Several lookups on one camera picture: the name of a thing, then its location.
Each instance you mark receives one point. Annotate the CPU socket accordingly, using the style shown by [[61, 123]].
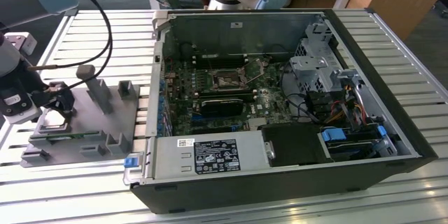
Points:
[[226, 79]]

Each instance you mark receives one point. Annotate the grey parts rack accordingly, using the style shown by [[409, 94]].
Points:
[[84, 129]]

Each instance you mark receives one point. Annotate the green RAM stick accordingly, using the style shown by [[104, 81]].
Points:
[[77, 136]]

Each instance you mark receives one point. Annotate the blue case latch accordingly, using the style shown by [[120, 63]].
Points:
[[129, 162]]

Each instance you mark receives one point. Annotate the grey power supply unit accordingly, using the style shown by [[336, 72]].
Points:
[[168, 161]]

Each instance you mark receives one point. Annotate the black graphics card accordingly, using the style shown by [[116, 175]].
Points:
[[220, 107]]

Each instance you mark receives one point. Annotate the black RAM slot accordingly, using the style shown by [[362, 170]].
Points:
[[226, 58], [224, 93], [226, 65], [224, 97]]

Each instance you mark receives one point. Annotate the silver chipset heatsink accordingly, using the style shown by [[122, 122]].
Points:
[[257, 123]]

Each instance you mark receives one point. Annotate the green motherboard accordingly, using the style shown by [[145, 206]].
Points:
[[269, 103]]

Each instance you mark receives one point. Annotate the black PC case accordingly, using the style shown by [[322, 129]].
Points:
[[244, 195]]

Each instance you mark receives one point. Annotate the silver drive cage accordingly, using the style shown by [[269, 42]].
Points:
[[308, 64]]

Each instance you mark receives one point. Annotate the blue disk carrier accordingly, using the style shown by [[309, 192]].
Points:
[[332, 134]]

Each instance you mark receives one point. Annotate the black hard disk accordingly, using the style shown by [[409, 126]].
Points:
[[349, 151]]

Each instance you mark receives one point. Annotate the blue plastic clip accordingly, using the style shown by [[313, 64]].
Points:
[[381, 132]]

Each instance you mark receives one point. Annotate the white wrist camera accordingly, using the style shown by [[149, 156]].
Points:
[[17, 108]]

